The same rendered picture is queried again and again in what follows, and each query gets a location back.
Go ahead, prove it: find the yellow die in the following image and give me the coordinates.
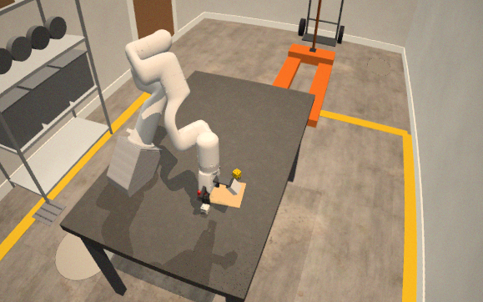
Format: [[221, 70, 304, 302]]
[[233, 169, 241, 179]]

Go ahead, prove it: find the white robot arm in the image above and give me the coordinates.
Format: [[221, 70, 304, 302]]
[[125, 30, 219, 173]]

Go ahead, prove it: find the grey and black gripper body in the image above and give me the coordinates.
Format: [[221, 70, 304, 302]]
[[199, 169, 220, 194]]

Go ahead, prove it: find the peach flat mat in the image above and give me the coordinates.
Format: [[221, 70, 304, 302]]
[[209, 183, 246, 208]]

